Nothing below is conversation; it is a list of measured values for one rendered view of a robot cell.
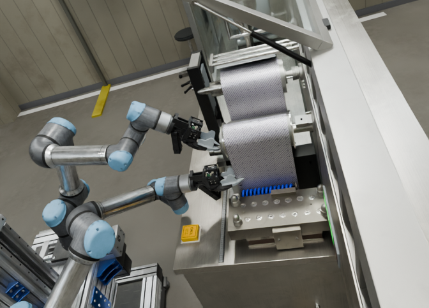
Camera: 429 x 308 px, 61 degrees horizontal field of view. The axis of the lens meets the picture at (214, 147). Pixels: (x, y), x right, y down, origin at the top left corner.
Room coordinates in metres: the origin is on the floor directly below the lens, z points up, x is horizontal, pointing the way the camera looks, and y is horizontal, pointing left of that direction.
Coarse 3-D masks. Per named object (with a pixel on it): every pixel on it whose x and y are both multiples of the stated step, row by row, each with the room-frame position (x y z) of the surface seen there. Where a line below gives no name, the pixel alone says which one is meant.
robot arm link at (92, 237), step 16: (80, 224) 0.94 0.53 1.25; (96, 224) 0.92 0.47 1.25; (80, 240) 0.88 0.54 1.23; (96, 240) 0.87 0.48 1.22; (112, 240) 0.89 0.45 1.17; (80, 256) 0.85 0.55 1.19; (96, 256) 0.84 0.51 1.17; (64, 272) 0.84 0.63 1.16; (80, 272) 0.83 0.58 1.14; (64, 288) 0.80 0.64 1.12; (48, 304) 0.78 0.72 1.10; (64, 304) 0.77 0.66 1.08
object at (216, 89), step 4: (220, 80) 1.36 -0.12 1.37; (212, 84) 1.35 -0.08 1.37; (216, 84) 1.34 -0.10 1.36; (220, 84) 1.33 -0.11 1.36; (212, 88) 1.34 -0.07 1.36; (216, 88) 1.33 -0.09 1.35; (220, 88) 1.32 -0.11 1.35; (212, 92) 1.33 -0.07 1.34; (216, 92) 1.33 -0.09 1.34; (220, 92) 1.33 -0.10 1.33; (212, 96) 1.34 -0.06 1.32
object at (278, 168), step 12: (252, 156) 1.02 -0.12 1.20; (264, 156) 1.01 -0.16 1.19; (276, 156) 1.00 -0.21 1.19; (288, 156) 0.99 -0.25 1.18; (240, 168) 1.04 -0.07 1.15; (252, 168) 1.03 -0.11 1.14; (264, 168) 1.01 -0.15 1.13; (276, 168) 1.00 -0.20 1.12; (288, 168) 0.99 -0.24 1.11; (252, 180) 1.03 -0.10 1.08; (264, 180) 1.02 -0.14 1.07; (276, 180) 1.00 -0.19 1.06; (288, 180) 0.99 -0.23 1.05
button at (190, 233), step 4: (192, 224) 1.05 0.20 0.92; (196, 224) 1.04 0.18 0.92; (184, 228) 1.05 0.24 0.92; (188, 228) 1.04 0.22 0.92; (192, 228) 1.03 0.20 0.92; (196, 228) 1.02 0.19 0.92; (184, 232) 1.03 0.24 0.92; (188, 232) 1.02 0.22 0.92; (192, 232) 1.01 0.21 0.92; (196, 232) 1.00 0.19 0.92; (184, 236) 1.01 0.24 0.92; (188, 236) 1.00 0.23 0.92; (192, 236) 0.99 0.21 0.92; (196, 236) 0.99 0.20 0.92; (184, 240) 1.00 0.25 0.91; (188, 240) 0.99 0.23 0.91; (192, 240) 0.99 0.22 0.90
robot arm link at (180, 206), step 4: (160, 196) 1.17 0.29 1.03; (164, 196) 1.15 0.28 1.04; (180, 196) 1.10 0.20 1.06; (184, 196) 1.12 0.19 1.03; (164, 200) 1.15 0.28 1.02; (168, 200) 1.11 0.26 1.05; (172, 200) 1.09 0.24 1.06; (176, 200) 1.09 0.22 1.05; (180, 200) 1.10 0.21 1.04; (184, 200) 1.11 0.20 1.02; (168, 204) 1.13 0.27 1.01; (172, 204) 1.10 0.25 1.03; (176, 204) 1.09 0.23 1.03; (180, 204) 1.09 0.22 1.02; (184, 204) 1.10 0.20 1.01; (188, 204) 1.13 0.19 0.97; (172, 208) 1.11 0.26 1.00; (176, 208) 1.09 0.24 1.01; (180, 208) 1.09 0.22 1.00; (184, 208) 1.10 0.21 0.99; (188, 208) 1.11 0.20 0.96; (176, 212) 1.10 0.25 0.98; (180, 212) 1.09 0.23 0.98; (184, 212) 1.10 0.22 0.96
